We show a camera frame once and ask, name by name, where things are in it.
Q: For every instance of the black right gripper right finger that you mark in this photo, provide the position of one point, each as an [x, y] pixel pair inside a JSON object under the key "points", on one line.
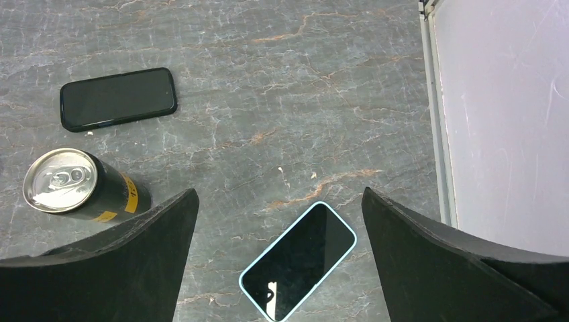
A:
{"points": [[430, 271]]}

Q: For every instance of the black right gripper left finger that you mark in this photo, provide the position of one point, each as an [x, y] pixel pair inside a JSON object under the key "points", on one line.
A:
{"points": [[129, 272]]}

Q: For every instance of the light blue phone case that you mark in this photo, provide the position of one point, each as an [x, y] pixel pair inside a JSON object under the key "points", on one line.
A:
{"points": [[249, 271]]}

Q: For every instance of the black phone in black case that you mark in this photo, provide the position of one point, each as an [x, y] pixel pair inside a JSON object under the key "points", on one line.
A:
{"points": [[120, 98]]}

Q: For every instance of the black and yellow drink can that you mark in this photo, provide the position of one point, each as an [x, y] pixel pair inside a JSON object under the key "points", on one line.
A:
{"points": [[76, 184]]}

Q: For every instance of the aluminium frame post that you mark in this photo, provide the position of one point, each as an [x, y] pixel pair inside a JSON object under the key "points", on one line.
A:
{"points": [[443, 164]]}

